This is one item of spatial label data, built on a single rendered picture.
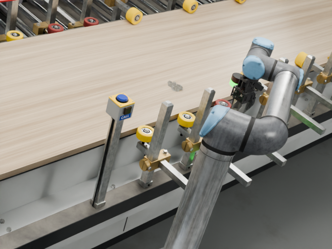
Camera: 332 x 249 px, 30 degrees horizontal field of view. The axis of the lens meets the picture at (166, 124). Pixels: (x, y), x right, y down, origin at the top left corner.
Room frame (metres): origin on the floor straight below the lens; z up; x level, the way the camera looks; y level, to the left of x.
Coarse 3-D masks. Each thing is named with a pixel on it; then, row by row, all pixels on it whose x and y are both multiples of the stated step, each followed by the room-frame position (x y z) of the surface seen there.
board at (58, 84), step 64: (256, 0) 3.95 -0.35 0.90; (320, 0) 4.30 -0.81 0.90; (0, 64) 2.34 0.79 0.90; (64, 64) 2.49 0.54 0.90; (128, 64) 2.66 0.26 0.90; (192, 64) 2.85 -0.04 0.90; (320, 64) 3.28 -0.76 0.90; (0, 128) 1.90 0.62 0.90; (64, 128) 2.01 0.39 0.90; (128, 128) 2.14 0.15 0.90
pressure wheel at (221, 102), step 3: (219, 99) 2.57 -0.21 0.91; (222, 99) 2.58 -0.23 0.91; (216, 102) 2.54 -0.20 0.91; (219, 102) 2.55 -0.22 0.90; (222, 102) 2.55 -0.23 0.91; (225, 102) 2.57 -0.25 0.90; (228, 102) 2.57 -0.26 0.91; (222, 105) 2.53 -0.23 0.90; (225, 105) 2.54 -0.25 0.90; (228, 105) 2.54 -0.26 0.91
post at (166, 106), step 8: (168, 104) 2.05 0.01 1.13; (160, 112) 2.05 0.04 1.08; (168, 112) 2.05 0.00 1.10; (160, 120) 2.05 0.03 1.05; (168, 120) 2.06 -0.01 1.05; (160, 128) 2.04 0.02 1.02; (152, 136) 2.06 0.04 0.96; (160, 136) 2.04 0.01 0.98; (152, 144) 2.05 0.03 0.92; (160, 144) 2.05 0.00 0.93; (152, 152) 2.04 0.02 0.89; (152, 160) 2.04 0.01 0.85; (144, 176) 2.05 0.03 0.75; (152, 176) 2.06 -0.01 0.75
